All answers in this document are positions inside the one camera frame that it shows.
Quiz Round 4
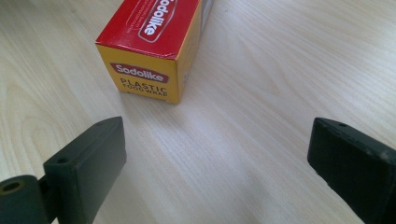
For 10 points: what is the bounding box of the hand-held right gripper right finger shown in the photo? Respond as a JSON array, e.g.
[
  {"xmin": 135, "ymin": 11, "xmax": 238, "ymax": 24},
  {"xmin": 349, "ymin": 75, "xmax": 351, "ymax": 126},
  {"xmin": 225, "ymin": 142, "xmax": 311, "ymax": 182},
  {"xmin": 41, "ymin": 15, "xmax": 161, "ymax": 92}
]
[{"xmin": 306, "ymin": 117, "xmax": 396, "ymax": 224}]

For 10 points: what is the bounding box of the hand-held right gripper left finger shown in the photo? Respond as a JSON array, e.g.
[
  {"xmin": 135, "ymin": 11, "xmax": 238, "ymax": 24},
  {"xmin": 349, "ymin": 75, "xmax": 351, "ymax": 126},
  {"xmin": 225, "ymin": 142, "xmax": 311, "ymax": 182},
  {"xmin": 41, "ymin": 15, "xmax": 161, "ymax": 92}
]
[{"xmin": 38, "ymin": 116, "xmax": 128, "ymax": 224}]

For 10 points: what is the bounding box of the red and yellow wrap box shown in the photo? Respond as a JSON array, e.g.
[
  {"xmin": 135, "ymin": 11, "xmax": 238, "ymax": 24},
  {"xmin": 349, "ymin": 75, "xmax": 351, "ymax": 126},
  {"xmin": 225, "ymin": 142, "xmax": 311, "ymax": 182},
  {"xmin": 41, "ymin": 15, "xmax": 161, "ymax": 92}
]
[{"xmin": 95, "ymin": 0, "xmax": 215, "ymax": 105}]

